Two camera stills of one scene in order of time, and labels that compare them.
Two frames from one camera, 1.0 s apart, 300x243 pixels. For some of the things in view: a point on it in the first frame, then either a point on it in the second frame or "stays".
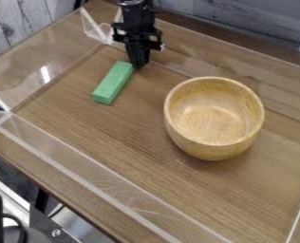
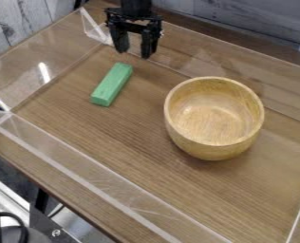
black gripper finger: x=137 y=53 to x=120 y=36
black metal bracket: x=44 y=223 stays
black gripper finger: x=141 y=55 to x=149 y=42
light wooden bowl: x=213 y=115 stays
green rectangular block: x=113 y=82 stays
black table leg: x=41 y=200 stays
